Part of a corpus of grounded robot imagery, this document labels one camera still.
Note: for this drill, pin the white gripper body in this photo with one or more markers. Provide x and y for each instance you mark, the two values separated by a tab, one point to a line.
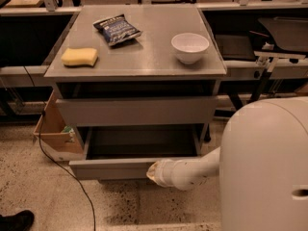
162	172

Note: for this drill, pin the grey drawer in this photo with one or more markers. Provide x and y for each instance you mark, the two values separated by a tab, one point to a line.
138	111
127	152

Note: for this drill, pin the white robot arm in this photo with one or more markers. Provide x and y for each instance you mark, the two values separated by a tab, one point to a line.
262	164

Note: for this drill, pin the grey drawer cabinet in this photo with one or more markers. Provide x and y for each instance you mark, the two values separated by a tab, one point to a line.
143	67

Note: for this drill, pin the green item in box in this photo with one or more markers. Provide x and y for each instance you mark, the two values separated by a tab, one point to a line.
69	130

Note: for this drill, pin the cardboard box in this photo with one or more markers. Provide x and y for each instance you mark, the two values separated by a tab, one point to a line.
50	130

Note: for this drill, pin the white bowl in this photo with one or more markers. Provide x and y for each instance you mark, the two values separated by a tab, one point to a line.
189	48

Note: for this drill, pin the yellow sponge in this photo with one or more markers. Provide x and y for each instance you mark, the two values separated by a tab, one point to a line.
79	56

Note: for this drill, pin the blue chip bag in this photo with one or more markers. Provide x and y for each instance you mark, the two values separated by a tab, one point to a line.
116	30

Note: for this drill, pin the black shoe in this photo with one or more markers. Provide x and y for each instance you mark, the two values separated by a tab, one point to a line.
21	221

